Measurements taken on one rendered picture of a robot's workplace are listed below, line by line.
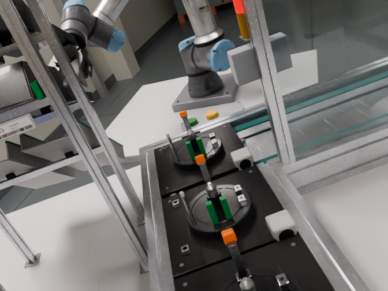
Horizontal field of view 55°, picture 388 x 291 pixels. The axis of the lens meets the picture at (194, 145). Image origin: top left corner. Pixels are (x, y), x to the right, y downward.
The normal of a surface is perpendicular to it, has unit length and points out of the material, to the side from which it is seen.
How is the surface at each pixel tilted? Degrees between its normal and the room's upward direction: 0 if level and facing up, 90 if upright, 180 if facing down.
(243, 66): 90
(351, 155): 90
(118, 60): 90
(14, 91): 65
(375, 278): 0
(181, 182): 0
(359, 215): 0
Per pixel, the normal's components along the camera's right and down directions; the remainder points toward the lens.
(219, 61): 0.60, 0.33
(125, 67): -0.25, 0.56
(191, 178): -0.30, -0.82
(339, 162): 0.17, 0.45
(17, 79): -0.13, 0.11
